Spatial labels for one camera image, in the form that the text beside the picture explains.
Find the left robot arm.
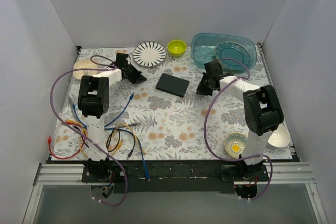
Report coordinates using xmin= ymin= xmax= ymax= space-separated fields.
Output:
xmin=78 ymin=53 xmax=146 ymax=161

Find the red ethernet cable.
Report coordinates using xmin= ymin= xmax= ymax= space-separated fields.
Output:
xmin=48 ymin=120 xmax=89 ymax=159

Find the white ceramic bowl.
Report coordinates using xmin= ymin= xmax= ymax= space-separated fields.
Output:
xmin=268 ymin=125 xmax=290 ymax=148

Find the teal plastic tub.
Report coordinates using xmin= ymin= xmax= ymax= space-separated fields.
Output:
xmin=191 ymin=33 xmax=257 ymax=72

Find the lime green bowl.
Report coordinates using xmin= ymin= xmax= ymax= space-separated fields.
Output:
xmin=167 ymin=39 xmax=187 ymax=57

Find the cream square dish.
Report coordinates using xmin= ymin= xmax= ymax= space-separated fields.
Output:
xmin=73 ymin=59 xmax=99 ymax=80

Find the aluminium frame rail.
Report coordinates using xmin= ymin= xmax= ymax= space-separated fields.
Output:
xmin=24 ymin=161 xmax=330 ymax=223

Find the dark grey network switch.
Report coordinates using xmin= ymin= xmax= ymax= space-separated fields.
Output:
xmin=155 ymin=73 xmax=190 ymax=98

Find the teal glass plate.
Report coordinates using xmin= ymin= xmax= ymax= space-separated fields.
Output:
xmin=215 ymin=41 xmax=253 ymax=70

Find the black ethernet cable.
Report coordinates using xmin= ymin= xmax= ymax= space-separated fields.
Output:
xmin=73 ymin=125 xmax=137 ymax=159

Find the yellow patterned small bowl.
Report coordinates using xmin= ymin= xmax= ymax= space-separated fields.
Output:
xmin=224 ymin=133 xmax=247 ymax=159

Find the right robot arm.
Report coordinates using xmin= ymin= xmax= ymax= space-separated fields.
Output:
xmin=196 ymin=60 xmax=284 ymax=181

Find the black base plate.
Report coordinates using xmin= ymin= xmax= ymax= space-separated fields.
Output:
xmin=81 ymin=160 xmax=269 ymax=193

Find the striped white plate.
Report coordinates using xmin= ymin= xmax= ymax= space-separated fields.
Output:
xmin=132 ymin=41 xmax=166 ymax=68

